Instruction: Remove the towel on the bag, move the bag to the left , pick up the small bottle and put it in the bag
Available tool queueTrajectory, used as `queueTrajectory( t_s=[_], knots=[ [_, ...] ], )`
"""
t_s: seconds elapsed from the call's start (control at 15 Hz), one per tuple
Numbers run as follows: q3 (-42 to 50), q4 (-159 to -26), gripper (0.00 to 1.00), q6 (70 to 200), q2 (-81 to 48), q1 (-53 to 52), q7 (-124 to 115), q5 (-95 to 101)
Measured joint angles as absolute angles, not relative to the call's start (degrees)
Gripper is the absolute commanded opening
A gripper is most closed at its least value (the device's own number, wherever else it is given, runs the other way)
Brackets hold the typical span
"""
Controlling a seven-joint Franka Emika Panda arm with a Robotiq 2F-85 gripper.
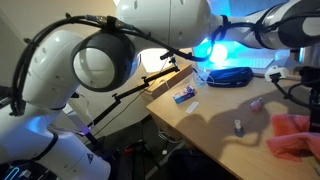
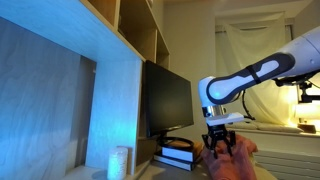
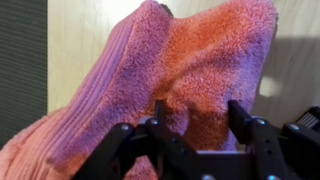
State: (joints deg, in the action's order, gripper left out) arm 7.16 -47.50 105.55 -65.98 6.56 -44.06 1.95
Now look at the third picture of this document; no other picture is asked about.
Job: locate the orange pink terry towel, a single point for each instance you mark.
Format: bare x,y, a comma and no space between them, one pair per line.
200,50

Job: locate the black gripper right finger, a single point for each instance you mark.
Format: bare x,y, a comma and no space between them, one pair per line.
240,123

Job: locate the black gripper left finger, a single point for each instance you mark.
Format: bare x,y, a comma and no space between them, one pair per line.
160,113

